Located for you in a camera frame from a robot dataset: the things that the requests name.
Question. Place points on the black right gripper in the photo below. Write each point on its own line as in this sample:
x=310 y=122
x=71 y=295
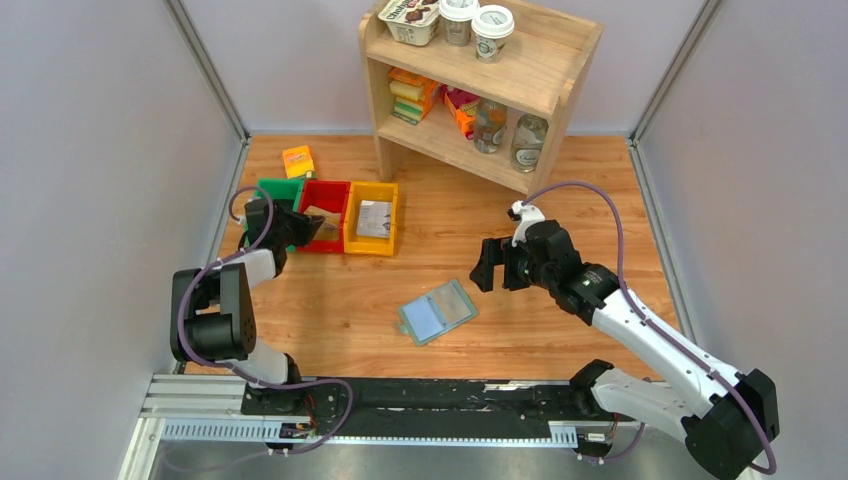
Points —
x=501 y=264

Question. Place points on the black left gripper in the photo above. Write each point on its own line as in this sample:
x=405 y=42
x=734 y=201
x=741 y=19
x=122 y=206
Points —
x=294 y=225

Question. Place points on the tan card with logo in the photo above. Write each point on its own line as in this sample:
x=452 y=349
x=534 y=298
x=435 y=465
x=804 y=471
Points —
x=329 y=230

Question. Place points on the teal card holder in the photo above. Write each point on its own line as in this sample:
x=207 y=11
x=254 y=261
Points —
x=420 y=319

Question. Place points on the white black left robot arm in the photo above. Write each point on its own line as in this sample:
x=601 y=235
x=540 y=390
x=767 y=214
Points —
x=212 y=316

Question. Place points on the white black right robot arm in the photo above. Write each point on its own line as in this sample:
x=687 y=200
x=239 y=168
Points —
x=676 y=371

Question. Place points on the red plastic bin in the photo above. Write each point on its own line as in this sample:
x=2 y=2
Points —
x=329 y=195

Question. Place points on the green plastic bin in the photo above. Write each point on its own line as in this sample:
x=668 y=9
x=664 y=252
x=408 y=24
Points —
x=286 y=195

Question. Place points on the yellow plastic bin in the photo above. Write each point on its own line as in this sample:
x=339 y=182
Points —
x=377 y=191

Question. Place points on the white packet in yellow bin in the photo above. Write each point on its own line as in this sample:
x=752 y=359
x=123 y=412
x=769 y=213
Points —
x=374 y=219

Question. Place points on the orange yellow snack box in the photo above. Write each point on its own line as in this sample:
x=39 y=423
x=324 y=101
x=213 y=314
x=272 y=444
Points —
x=298 y=163

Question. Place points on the right clear glass bottle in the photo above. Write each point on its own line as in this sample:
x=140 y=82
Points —
x=527 y=142

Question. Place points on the clear glass bottle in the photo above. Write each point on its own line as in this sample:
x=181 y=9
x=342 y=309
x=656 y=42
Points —
x=489 y=126
x=527 y=142

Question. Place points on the wooden shelf unit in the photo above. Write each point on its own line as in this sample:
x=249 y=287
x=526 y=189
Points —
x=542 y=72

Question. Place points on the left clear glass bottle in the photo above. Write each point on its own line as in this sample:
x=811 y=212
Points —
x=489 y=126

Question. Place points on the orange red snack box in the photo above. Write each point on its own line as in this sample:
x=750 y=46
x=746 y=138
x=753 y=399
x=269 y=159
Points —
x=462 y=106

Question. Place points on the stack of sponges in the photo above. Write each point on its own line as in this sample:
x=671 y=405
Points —
x=414 y=94

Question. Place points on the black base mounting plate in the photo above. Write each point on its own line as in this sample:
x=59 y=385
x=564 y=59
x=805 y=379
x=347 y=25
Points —
x=396 y=410

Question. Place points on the right coffee cup white lid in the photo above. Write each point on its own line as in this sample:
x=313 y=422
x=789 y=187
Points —
x=492 y=26

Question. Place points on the coffee cup white lid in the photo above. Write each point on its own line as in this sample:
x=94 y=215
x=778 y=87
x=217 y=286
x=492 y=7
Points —
x=457 y=16
x=492 y=26

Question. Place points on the left coffee cup white lid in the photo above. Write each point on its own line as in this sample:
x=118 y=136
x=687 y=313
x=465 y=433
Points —
x=457 y=16

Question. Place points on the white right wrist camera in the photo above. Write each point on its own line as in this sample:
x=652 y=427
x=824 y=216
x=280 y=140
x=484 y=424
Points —
x=524 y=215

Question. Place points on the aluminium frame rail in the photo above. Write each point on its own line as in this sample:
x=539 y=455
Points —
x=207 y=408

